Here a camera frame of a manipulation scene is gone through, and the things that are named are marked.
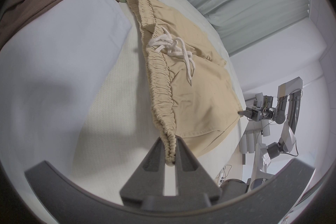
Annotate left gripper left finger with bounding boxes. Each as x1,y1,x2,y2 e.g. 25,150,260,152
119,137,169,205

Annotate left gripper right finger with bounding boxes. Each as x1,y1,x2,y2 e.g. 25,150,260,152
174,137,222,201

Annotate beige shorts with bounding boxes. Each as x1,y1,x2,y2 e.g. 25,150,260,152
126,0,242,167

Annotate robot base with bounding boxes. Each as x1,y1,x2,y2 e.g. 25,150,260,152
220,123,275,193

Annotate bed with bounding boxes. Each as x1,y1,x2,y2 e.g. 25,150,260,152
0,0,246,208

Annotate white power strip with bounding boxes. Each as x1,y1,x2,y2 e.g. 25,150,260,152
217,165,231,184

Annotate white garment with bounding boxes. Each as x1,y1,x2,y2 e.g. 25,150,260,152
0,0,133,179

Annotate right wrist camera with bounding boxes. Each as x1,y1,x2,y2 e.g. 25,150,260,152
253,92,265,108

